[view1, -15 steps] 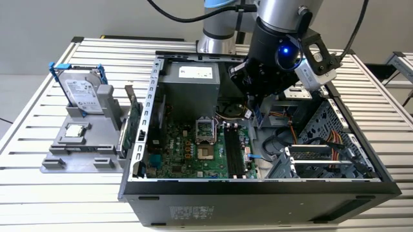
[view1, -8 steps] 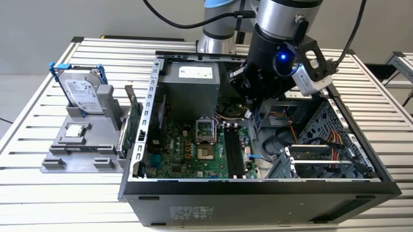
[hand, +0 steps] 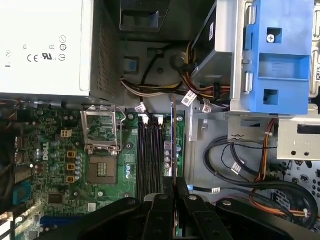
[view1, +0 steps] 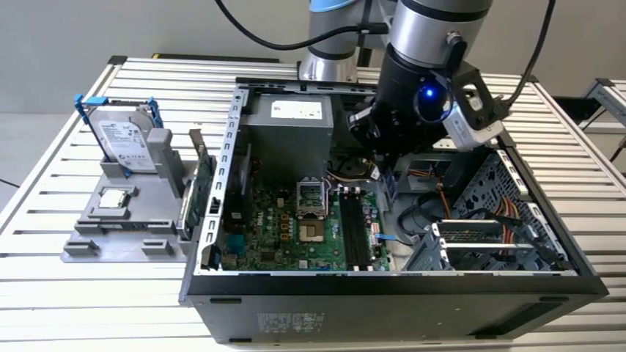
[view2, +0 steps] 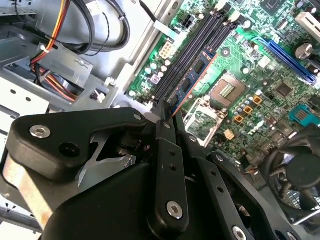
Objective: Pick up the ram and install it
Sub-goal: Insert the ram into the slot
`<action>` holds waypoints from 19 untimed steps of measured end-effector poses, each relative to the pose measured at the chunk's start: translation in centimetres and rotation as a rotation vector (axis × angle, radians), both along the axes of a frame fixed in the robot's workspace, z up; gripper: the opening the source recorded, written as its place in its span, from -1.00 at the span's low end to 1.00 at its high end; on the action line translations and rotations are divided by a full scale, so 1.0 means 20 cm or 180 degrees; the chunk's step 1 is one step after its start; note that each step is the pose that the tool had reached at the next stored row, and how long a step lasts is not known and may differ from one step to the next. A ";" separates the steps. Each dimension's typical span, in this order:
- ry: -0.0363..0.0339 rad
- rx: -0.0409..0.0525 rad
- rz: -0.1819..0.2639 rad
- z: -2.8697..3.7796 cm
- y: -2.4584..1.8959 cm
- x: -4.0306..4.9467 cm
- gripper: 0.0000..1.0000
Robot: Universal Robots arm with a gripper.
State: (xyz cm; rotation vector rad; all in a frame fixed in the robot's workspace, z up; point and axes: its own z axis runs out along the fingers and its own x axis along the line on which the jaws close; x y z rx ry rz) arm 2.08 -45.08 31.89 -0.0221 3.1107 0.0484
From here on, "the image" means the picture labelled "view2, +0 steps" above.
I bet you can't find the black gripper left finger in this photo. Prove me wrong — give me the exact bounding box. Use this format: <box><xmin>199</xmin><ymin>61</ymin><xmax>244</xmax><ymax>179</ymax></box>
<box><xmin>1</xmin><ymin>99</ymin><xmax>190</xmax><ymax>233</ymax></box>

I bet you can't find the RAM stick with black chips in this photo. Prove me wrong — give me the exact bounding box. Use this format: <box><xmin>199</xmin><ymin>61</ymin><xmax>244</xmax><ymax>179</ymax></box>
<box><xmin>169</xmin><ymin>47</ymin><xmax>218</xmax><ymax>118</ymax></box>

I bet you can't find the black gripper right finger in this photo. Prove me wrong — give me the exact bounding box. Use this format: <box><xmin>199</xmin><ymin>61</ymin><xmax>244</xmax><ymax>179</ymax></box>
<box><xmin>174</xmin><ymin>112</ymin><xmax>309</xmax><ymax>240</ymax></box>

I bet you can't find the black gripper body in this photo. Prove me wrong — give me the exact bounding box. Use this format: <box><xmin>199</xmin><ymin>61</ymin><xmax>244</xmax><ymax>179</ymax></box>
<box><xmin>41</xmin><ymin>161</ymin><xmax>226</xmax><ymax>240</ymax></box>

